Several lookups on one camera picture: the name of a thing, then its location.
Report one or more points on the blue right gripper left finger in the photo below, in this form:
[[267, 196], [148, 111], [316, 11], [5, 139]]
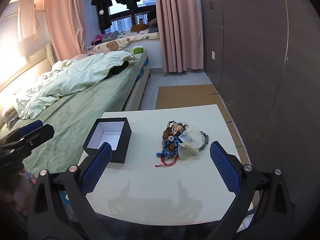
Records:
[[93, 166]]

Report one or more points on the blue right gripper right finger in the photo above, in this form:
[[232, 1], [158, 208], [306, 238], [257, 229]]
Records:
[[227, 166]]

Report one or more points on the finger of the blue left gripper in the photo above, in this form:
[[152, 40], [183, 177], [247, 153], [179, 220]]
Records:
[[25, 130]]

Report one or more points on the translucent white pouch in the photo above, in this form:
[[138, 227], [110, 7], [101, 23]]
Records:
[[191, 142]]

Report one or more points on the folded beige towel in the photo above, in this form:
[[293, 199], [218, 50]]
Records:
[[10, 116]]

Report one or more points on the green sheet bed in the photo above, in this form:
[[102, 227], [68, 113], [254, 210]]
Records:
[[73, 116]]

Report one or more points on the black open gift box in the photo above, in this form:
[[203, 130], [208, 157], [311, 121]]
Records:
[[114, 131]]

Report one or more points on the beige upholstered headboard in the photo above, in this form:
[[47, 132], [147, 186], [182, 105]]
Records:
[[20, 71]]

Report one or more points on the pale green duvet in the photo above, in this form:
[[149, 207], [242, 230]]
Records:
[[66, 77]]

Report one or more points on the flattened brown cardboard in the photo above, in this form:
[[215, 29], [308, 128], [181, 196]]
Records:
[[198, 95]]

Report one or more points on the white hanging cloth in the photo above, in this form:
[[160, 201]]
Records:
[[26, 20]]

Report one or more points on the magenta clothing item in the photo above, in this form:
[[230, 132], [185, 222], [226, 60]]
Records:
[[98, 39]]

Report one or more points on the grey clothes pile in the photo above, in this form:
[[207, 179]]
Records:
[[110, 37]]

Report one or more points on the floral window seat cushion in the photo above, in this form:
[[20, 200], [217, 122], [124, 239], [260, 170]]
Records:
[[124, 40]]

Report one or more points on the pink left curtain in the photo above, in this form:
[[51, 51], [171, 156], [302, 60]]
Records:
[[65, 22]]

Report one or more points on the pink curtain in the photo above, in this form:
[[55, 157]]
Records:
[[181, 35], [65, 22]]

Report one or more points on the green tissue pack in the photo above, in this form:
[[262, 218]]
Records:
[[137, 50]]

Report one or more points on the dark wood wardrobe panel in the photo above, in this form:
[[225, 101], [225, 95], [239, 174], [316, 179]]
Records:
[[266, 70]]

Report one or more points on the brown plush toy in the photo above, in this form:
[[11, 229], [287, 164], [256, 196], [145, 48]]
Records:
[[139, 27]]

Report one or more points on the pink right curtain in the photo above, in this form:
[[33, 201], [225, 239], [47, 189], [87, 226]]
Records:
[[181, 35]]

